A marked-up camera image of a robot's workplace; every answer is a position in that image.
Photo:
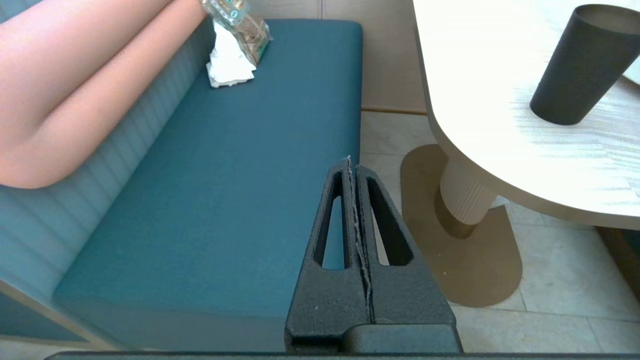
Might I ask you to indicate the dark grey tall cup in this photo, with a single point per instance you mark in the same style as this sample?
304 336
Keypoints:
575 75

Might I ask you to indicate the pink bolster cushion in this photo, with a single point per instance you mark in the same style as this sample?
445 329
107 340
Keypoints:
75 75

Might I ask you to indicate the beige table pedestal base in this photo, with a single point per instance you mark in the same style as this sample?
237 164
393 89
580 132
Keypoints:
475 270

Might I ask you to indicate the crumpled white tissue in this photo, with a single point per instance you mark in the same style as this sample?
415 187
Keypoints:
227 60

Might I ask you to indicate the large tea beverage dispenser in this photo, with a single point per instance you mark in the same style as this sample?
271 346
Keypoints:
634 75

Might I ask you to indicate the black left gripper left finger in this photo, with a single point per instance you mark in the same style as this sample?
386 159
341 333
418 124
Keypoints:
325 295

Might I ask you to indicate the printed plastic tissue packet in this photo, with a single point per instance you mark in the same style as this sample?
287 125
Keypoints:
245 30

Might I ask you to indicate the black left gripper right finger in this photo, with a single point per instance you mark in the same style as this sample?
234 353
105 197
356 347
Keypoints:
405 295

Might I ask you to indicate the teal upholstered bench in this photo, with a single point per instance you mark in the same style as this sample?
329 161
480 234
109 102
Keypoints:
625 260
225 200

